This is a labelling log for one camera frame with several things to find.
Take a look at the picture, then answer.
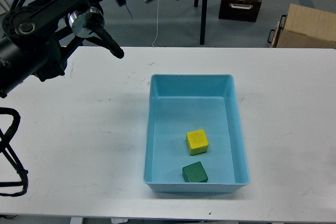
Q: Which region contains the yellow cube block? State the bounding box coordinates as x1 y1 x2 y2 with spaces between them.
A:
186 129 209 156

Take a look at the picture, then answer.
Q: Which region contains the green cube block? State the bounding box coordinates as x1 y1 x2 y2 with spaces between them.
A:
182 162 208 183

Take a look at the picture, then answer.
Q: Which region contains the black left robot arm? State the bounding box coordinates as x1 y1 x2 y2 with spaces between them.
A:
1 0 153 98

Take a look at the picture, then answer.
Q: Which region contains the black storage box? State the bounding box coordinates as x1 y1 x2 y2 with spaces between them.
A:
218 0 262 23

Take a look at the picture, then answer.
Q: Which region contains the cardboard box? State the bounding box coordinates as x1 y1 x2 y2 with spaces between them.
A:
268 4 335 49

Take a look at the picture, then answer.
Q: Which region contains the light blue plastic box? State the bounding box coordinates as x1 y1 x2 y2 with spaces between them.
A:
144 74 250 193

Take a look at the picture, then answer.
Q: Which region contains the black tripod legs right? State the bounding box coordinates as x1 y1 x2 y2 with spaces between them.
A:
199 0 208 45

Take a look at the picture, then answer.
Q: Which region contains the white cable on floor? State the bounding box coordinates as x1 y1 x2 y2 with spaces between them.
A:
151 0 162 47

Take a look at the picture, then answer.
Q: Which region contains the black cable loop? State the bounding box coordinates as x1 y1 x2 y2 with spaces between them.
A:
0 107 29 197

